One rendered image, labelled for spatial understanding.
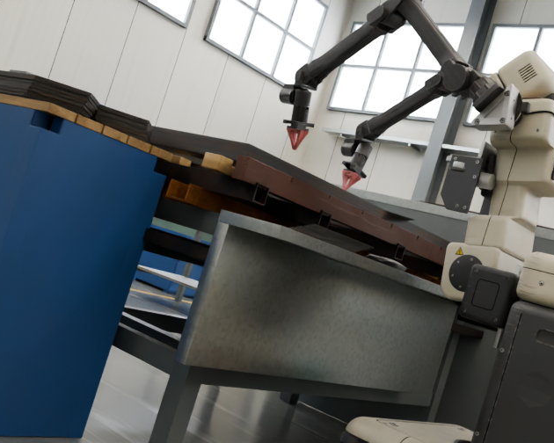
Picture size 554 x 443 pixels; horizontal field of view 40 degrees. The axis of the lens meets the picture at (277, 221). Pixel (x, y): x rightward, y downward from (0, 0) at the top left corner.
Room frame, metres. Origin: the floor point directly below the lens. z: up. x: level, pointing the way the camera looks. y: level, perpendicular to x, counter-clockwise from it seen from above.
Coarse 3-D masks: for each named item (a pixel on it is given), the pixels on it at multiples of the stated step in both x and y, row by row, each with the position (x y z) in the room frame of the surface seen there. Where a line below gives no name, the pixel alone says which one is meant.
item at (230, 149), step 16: (160, 128) 2.14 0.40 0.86; (160, 144) 2.13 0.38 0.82; (176, 144) 2.08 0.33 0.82; (192, 144) 2.04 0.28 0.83; (208, 144) 2.00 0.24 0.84; (224, 144) 1.97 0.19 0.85; (240, 144) 1.93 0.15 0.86; (192, 160) 2.37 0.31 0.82; (272, 160) 1.99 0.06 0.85; (304, 176) 2.10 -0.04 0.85; (336, 192) 2.23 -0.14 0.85; (368, 208) 2.37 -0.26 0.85; (336, 224) 3.07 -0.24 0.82; (400, 224) 2.53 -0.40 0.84; (432, 240) 2.71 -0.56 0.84
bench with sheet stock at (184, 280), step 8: (200, 232) 6.58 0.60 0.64; (200, 240) 6.61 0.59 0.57; (192, 264) 6.60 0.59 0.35; (152, 272) 5.95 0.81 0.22; (160, 272) 6.04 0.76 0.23; (168, 272) 6.36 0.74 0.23; (184, 272) 6.59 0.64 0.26; (176, 280) 5.78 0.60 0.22; (184, 280) 5.98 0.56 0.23; (192, 280) 6.30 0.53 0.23; (184, 288) 6.60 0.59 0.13; (192, 288) 5.67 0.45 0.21; (176, 296) 6.59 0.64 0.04
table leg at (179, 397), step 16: (176, 368) 1.98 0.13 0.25; (192, 368) 1.96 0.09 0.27; (176, 384) 1.97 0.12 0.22; (192, 384) 1.97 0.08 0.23; (176, 400) 1.96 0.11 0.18; (192, 400) 1.99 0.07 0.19; (160, 416) 1.98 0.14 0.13; (176, 416) 1.96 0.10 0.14; (160, 432) 1.97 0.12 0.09; (176, 432) 1.97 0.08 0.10
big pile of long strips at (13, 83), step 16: (0, 80) 1.88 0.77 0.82; (16, 80) 1.83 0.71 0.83; (32, 80) 1.80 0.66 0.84; (48, 80) 1.79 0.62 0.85; (16, 96) 1.82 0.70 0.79; (32, 96) 1.80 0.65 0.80; (48, 96) 1.79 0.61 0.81; (64, 96) 1.79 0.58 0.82; (80, 96) 1.80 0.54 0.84; (80, 112) 1.80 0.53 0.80; (96, 112) 1.94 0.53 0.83; (112, 112) 1.95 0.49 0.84; (128, 128) 1.95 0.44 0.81; (144, 128) 1.95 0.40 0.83
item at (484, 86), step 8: (480, 80) 2.00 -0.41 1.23; (488, 80) 2.00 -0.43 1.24; (472, 88) 2.01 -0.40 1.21; (480, 88) 1.98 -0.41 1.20; (488, 88) 1.97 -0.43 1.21; (496, 88) 1.93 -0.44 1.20; (472, 96) 2.02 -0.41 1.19; (480, 96) 1.98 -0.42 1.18; (488, 96) 1.94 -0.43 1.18; (496, 96) 1.96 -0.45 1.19; (472, 104) 1.97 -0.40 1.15; (480, 104) 1.96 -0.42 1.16; (488, 104) 1.97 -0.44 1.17; (480, 112) 1.98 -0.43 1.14
